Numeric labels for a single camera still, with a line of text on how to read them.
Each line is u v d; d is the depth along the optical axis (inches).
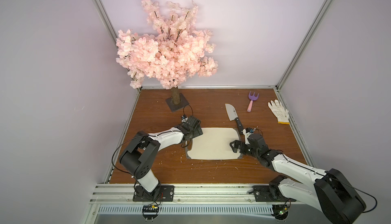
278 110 41.9
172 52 29.4
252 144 27.0
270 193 26.4
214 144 35.2
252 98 43.9
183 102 43.8
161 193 28.4
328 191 16.1
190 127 28.7
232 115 40.9
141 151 19.9
